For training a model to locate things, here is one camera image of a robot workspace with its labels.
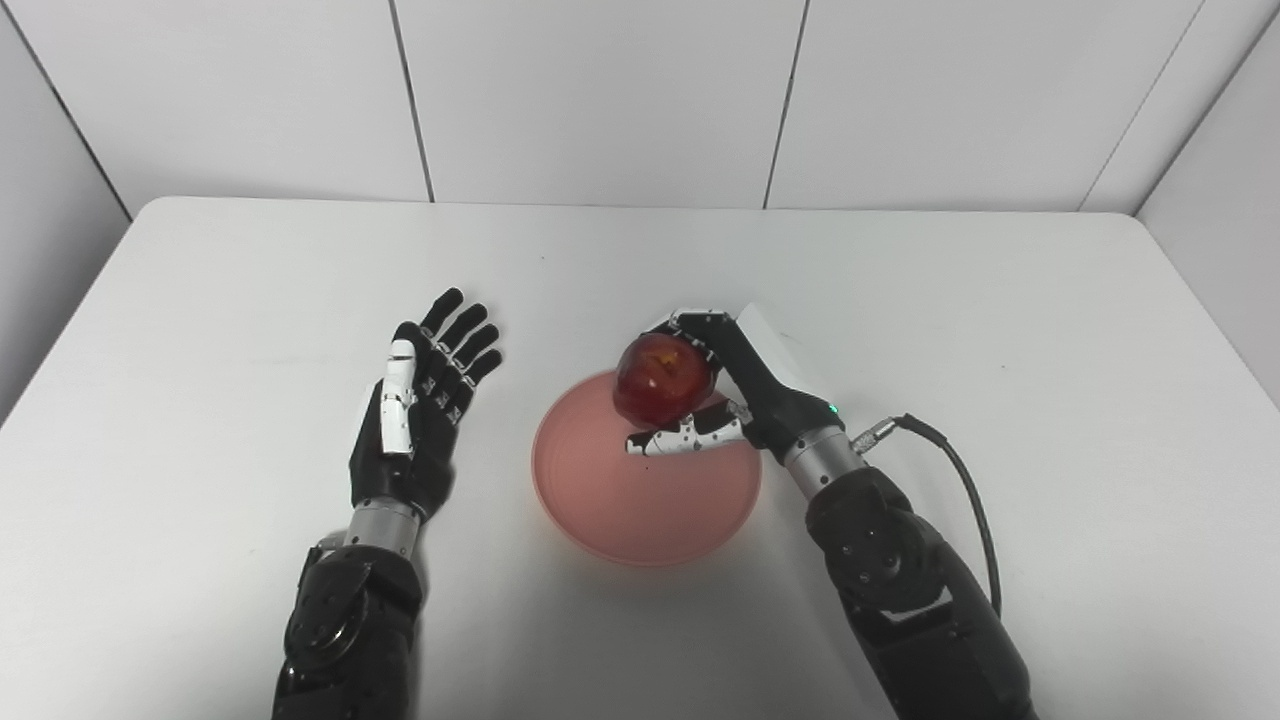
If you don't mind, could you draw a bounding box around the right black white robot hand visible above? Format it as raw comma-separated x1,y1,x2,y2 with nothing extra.
625,304,843,465

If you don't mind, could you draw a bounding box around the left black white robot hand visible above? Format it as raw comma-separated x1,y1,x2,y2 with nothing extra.
347,287,505,523

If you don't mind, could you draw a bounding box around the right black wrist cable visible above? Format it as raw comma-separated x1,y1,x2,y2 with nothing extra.
849,412,1004,620

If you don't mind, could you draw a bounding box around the red apple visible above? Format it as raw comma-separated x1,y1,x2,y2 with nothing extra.
611,331,716,429

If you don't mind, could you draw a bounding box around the pink round plate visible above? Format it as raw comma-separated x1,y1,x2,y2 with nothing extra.
531,367,764,569

